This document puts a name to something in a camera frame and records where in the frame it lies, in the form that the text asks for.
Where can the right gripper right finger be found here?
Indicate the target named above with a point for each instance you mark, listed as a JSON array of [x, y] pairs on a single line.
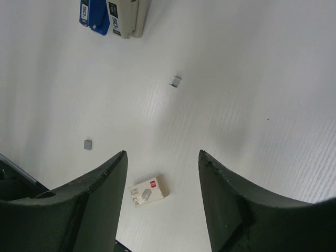
[[243, 216]]

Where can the blue black stapler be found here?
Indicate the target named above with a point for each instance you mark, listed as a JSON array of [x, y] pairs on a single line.
[[94, 14]]

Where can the staple strip from blue stapler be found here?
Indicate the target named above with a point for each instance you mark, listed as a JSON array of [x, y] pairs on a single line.
[[87, 144]]

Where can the closed staple box red logo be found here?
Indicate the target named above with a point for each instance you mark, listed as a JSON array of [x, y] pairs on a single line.
[[149, 191]]

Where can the grey black stapler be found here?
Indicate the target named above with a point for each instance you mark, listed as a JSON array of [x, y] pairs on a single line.
[[127, 17]]

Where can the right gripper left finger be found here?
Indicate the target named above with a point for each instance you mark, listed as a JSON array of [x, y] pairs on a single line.
[[81, 215]]

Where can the staple strip from grey stapler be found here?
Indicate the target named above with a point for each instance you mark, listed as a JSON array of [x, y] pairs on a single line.
[[175, 81]]

